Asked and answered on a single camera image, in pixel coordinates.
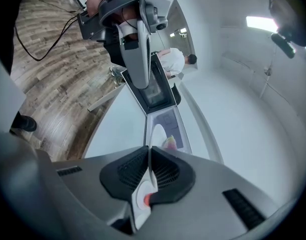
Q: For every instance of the white microwave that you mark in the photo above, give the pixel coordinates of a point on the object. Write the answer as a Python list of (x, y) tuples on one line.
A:
[(156, 97)]

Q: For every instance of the grey table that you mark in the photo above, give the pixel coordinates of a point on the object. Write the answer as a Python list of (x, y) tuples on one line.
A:
[(117, 124)]

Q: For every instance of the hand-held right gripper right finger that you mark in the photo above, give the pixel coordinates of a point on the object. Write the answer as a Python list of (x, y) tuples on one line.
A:
[(218, 184)]

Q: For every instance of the round ceiling fixture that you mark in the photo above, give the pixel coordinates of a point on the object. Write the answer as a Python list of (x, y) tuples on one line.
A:
[(268, 72)]

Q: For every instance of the person's face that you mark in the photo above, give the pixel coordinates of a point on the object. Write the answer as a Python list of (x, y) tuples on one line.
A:
[(288, 14)]

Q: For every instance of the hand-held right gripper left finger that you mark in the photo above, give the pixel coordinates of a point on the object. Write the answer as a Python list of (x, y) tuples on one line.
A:
[(87, 184)]

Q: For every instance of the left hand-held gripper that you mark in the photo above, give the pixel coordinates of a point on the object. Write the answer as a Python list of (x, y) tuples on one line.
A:
[(92, 26)]

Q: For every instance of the black head-worn camera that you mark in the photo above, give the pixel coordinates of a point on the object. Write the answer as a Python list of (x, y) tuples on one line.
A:
[(284, 46)]

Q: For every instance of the white plate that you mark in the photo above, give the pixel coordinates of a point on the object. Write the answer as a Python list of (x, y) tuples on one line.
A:
[(140, 196), (157, 136)]

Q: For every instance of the grey fisheye camera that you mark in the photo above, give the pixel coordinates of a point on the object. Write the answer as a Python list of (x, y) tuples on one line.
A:
[(159, 21)]

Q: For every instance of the red apple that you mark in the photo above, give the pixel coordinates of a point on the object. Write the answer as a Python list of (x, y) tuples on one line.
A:
[(148, 199)]

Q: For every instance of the person's right shoe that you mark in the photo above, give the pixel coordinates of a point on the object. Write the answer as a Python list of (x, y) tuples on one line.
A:
[(26, 124)]

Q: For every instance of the ceiling light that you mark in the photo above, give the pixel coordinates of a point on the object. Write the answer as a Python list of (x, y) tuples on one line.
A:
[(261, 24)]

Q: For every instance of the person's black trousers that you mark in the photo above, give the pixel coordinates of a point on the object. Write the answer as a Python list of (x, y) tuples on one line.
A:
[(13, 49)]

